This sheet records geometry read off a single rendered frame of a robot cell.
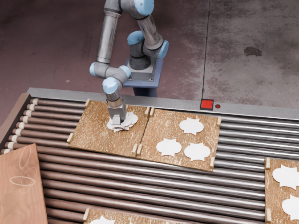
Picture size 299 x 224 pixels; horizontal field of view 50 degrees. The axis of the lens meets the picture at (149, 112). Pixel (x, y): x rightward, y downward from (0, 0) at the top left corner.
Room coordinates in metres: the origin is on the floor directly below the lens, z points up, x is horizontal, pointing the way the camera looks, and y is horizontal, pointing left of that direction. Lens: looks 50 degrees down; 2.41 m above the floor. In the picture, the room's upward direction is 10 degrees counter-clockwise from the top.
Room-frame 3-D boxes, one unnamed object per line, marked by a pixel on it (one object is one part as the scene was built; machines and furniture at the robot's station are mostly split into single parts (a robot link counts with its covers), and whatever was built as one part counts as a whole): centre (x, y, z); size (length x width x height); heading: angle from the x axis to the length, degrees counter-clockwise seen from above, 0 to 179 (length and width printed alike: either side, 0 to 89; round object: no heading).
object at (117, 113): (1.15, 0.18, 1.08); 0.12 x 0.09 x 0.16; 166
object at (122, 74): (1.27, 0.13, 1.23); 0.11 x 0.11 x 0.08; 55
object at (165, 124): (1.01, -0.14, 0.93); 0.41 x 0.35 x 0.02; 67
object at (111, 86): (1.18, 0.17, 1.23); 0.09 x 0.08 x 0.11; 145
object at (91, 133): (1.17, 0.24, 0.93); 0.41 x 0.35 x 0.02; 67
